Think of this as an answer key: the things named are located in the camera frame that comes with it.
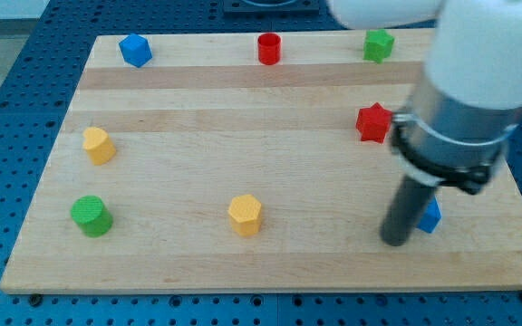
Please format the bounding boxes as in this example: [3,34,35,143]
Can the yellow heart block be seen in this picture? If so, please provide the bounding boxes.
[82,127,117,166]

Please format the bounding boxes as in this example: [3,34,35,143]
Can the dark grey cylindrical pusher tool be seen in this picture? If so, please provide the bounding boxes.
[380,176,437,246]

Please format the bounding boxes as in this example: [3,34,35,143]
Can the red cylinder block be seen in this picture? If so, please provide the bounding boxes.
[257,33,282,65]

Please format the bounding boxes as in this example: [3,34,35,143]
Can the yellow hexagon block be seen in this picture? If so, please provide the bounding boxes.
[227,194,262,237]

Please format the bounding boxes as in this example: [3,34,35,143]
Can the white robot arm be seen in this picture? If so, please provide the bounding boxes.
[327,0,522,194]

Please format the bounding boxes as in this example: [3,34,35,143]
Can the blue cube block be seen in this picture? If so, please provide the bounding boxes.
[119,34,152,68]

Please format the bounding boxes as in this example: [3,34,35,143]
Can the green cylinder block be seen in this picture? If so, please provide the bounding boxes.
[70,195,113,237]

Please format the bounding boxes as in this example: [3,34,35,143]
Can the wooden board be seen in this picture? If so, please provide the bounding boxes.
[0,29,522,295]

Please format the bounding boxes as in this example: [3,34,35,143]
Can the red star block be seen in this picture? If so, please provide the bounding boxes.
[355,102,393,144]

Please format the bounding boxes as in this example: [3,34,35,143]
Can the blue block behind tool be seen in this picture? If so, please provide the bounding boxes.
[417,197,442,234]

